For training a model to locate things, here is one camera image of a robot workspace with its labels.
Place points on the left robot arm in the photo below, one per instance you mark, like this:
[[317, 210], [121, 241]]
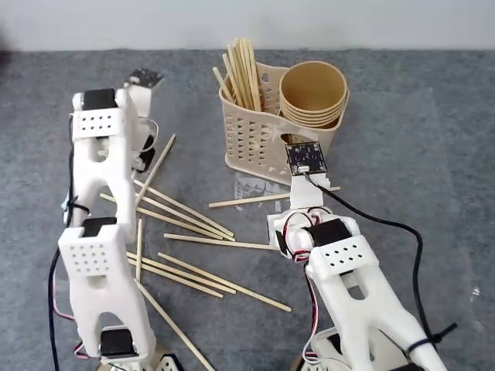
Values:
[[96, 255]]

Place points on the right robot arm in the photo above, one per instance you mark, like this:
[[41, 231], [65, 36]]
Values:
[[348, 255]]

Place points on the beige plastic basket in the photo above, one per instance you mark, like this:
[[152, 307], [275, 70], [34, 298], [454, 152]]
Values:
[[247, 135]]

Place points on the wooden chopstick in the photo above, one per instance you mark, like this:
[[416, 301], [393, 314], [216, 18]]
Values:
[[233, 79], [251, 73], [246, 73], [223, 84], [181, 273], [256, 73], [224, 282], [220, 242], [181, 217], [154, 170], [251, 199], [139, 247], [237, 75], [185, 208], [178, 281], [174, 324], [243, 73], [174, 221]]

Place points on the brown paper cup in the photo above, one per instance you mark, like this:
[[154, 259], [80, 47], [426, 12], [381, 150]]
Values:
[[314, 116], [315, 120], [309, 87], [318, 126], [316, 123]]

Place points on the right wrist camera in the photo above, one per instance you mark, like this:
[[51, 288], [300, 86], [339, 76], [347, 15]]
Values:
[[305, 156]]

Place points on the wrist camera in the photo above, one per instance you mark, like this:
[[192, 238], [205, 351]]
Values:
[[147, 77], [305, 156]]

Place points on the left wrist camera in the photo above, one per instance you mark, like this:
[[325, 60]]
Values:
[[147, 77]]

